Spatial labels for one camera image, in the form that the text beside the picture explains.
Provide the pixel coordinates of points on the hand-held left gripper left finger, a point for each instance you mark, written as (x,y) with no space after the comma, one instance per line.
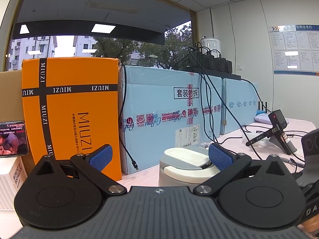
(101,158)

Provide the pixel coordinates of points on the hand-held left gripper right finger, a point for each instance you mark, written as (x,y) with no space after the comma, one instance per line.
(219,158)

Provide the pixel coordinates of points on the white grey lidded container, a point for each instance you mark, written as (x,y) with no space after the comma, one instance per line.
(184,169)

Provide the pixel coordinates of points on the black pen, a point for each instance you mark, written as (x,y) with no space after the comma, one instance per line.
(294,162)

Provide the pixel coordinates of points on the white soft pouch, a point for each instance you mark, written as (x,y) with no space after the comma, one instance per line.
(261,118)

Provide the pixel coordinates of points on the orange box with black bands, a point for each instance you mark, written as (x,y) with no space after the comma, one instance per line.
(74,99)

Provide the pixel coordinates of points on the black router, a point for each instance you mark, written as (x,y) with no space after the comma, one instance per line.
(263,105)

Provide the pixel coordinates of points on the small light blue carton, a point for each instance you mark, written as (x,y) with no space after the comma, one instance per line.
(236,92)

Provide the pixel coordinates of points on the black power strip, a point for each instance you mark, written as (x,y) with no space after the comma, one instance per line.
(224,74)

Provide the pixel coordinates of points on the large light blue carton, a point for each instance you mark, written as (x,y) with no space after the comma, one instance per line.
(154,92)

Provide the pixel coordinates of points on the black smartphone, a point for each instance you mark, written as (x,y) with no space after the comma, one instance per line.
(13,139)

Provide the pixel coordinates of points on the white ribbed paper box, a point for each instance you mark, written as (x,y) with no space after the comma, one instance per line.
(8,186)

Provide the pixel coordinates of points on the row of black power adapters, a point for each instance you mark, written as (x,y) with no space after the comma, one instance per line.
(214,61)

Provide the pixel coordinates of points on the blue framed notice board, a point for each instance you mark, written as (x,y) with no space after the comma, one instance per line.
(294,49)

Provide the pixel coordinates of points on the brown cardboard box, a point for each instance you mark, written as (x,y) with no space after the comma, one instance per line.
(10,97)

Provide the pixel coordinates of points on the white round appliance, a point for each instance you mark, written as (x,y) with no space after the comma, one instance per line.
(211,43)

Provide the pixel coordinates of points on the black camera on stand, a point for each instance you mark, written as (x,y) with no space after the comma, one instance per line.
(276,119)

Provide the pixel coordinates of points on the white wall switch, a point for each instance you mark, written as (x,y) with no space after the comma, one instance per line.
(240,67)

